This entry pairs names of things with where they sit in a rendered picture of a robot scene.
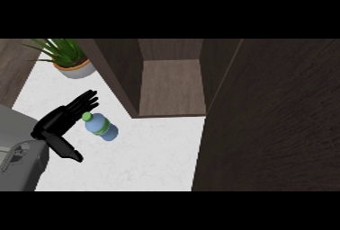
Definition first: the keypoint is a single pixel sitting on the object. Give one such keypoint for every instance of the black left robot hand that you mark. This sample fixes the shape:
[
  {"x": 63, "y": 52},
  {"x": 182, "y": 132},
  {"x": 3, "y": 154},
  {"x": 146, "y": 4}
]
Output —
[{"x": 57, "y": 121}]

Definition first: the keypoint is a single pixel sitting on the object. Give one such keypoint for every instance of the blue water bottle green cap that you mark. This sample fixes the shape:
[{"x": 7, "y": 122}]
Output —
[{"x": 99, "y": 126}]

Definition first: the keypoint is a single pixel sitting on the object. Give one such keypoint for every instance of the open brown wooden cabinet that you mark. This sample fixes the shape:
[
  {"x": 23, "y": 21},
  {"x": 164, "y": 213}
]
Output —
[{"x": 167, "y": 86}]

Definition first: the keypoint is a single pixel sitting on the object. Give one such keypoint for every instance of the dark brown cabinet door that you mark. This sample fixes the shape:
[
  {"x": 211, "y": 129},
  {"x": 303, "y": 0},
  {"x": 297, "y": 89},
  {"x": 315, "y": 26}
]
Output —
[{"x": 269, "y": 119}]

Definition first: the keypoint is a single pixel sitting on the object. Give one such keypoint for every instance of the brown wooden panel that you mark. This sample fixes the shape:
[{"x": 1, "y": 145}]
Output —
[{"x": 14, "y": 68}]

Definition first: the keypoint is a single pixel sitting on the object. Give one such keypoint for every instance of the green potted plant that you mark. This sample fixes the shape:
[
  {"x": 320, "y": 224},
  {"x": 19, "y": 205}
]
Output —
[{"x": 68, "y": 58}]

